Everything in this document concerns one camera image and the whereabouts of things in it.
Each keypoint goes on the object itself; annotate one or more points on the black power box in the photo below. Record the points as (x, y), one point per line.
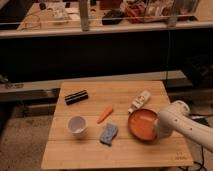
(200, 120)

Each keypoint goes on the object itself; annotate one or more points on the blue sponge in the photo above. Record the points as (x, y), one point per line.
(108, 134)

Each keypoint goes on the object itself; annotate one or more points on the orange toy carrot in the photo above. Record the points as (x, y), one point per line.
(105, 114)

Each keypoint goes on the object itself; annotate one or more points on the black bag on shelf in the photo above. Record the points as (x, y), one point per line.
(112, 17)

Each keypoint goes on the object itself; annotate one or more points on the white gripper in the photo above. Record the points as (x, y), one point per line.
(162, 130)

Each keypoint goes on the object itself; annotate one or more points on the white tube bottle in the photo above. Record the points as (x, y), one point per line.
(139, 101)

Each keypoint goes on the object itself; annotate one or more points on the black striped eraser block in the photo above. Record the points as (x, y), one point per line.
(76, 97)

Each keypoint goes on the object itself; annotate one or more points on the white cup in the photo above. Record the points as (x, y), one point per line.
(77, 125)

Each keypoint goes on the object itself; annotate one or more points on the red tool on shelf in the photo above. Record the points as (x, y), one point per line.
(135, 13)

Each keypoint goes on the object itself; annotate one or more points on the orange ceramic bowl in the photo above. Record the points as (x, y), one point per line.
(141, 124)

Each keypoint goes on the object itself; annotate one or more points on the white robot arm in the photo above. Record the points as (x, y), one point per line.
(174, 117)

